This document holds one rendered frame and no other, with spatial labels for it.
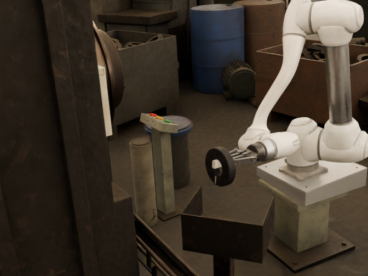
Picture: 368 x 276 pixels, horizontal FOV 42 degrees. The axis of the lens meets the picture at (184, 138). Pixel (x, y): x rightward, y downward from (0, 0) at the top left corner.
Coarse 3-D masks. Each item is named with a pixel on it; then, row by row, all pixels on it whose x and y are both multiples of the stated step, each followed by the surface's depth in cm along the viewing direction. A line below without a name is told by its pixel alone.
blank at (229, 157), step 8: (208, 152) 190; (216, 152) 185; (224, 152) 183; (208, 160) 191; (224, 160) 182; (232, 160) 182; (208, 168) 192; (216, 168) 191; (224, 168) 183; (232, 168) 181; (216, 176) 188; (224, 176) 184; (232, 176) 182; (216, 184) 189; (224, 184) 185
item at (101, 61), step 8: (96, 32) 148; (96, 40) 148; (96, 48) 148; (104, 48) 148; (104, 56) 148; (104, 64) 148; (112, 80) 149; (112, 88) 150; (112, 96) 151; (112, 104) 152; (112, 112) 154; (112, 120) 156
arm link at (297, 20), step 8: (296, 0) 208; (304, 0) 207; (288, 8) 209; (296, 8) 206; (304, 8) 203; (288, 16) 208; (296, 16) 205; (304, 16) 203; (288, 24) 207; (296, 24) 205; (304, 24) 203; (288, 32) 206; (296, 32) 205; (304, 32) 206; (312, 32) 206
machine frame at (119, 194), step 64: (0, 0) 101; (64, 0) 109; (0, 64) 105; (64, 64) 110; (0, 128) 108; (64, 128) 114; (0, 192) 110; (64, 192) 122; (0, 256) 114; (64, 256) 128; (128, 256) 140
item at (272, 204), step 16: (192, 208) 164; (272, 208) 160; (192, 224) 154; (208, 224) 152; (224, 224) 150; (240, 224) 148; (272, 224) 163; (192, 240) 156; (208, 240) 154; (224, 240) 152; (240, 240) 150; (256, 240) 148; (224, 256) 154; (240, 256) 152; (256, 256) 150; (224, 272) 166
